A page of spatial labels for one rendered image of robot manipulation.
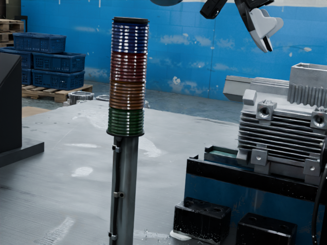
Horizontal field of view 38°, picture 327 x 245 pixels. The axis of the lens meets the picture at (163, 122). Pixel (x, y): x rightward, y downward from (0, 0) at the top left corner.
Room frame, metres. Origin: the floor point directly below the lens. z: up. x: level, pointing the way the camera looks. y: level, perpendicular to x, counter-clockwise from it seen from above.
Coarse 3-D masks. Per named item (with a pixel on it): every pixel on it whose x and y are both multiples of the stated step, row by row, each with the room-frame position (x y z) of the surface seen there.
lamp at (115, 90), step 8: (112, 80) 0.74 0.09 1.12; (112, 88) 0.74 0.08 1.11; (120, 88) 0.73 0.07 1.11; (128, 88) 0.73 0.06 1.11; (136, 88) 0.74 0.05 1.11; (144, 88) 0.75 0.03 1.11; (112, 96) 0.74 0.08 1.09; (120, 96) 0.73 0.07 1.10; (128, 96) 0.73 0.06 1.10; (136, 96) 0.74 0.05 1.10; (144, 96) 0.76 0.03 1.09; (112, 104) 0.74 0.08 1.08; (120, 104) 0.73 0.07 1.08; (128, 104) 0.73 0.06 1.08; (136, 104) 0.74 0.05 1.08; (144, 104) 0.76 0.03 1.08
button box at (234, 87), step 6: (228, 78) 1.21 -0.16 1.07; (234, 78) 1.20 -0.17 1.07; (240, 78) 1.20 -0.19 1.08; (246, 78) 1.19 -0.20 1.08; (252, 78) 1.19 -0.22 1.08; (228, 84) 1.20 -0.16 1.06; (234, 84) 1.20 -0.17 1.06; (240, 84) 1.19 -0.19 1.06; (246, 84) 1.18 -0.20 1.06; (228, 90) 1.19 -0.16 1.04; (234, 90) 1.19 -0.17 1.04; (240, 90) 1.18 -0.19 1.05; (228, 96) 1.21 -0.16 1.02; (234, 96) 1.20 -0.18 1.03; (240, 96) 1.18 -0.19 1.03
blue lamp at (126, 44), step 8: (112, 24) 0.75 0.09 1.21; (120, 24) 0.74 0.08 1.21; (128, 24) 0.73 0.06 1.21; (136, 24) 0.74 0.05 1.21; (144, 24) 0.75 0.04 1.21; (112, 32) 0.75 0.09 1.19; (120, 32) 0.74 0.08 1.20; (128, 32) 0.73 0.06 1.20; (136, 32) 0.74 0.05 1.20; (144, 32) 0.74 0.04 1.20; (112, 40) 0.75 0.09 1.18; (120, 40) 0.74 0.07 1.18; (128, 40) 0.73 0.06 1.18; (136, 40) 0.74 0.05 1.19; (144, 40) 0.75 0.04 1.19; (112, 48) 0.75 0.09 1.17; (120, 48) 0.74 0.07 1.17; (128, 48) 0.73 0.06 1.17; (136, 48) 0.74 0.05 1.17; (144, 48) 0.75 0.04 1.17
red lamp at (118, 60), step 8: (112, 56) 0.75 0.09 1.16; (120, 56) 0.74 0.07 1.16; (128, 56) 0.73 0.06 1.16; (136, 56) 0.74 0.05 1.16; (144, 56) 0.75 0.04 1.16; (112, 64) 0.75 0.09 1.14; (120, 64) 0.73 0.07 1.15; (128, 64) 0.73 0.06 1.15; (136, 64) 0.74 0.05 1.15; (144, 64) 0.75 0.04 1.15; (112, 72) 0.74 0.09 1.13; (120, 72) 0.74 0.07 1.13; (128, 72) 0.73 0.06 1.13; (136, 72) 0.74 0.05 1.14; (144, 72) 0.75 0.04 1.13; (120, 80) 0.73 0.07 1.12; (128, 80) 0.73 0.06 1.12; (136, 80) 0.74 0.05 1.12; (144, 80) 0.75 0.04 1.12
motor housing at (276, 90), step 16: (256, 80) 0.95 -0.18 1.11; (272, 80) 0.95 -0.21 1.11; (272, 96) 0.92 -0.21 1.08; (288, 112) 0.86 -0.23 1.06; (304, 112) 0.87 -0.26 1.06; (240, 128) 0.90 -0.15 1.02; (256, 128) 0.88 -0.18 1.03; (272, 128) 0.88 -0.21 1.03; (288, 128) 0.85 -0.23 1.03; (304, 128) 0.85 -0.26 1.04; (240, 144) 0.89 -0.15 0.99; (272, 144) 0.87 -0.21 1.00; (288, 144) 0.85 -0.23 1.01; (304, 144) 0.85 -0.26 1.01; (272, 160) 0.87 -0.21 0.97; (288, 160) 0.85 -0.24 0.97; (304, 160) 0.84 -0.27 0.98; (304, 176) 0.88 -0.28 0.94
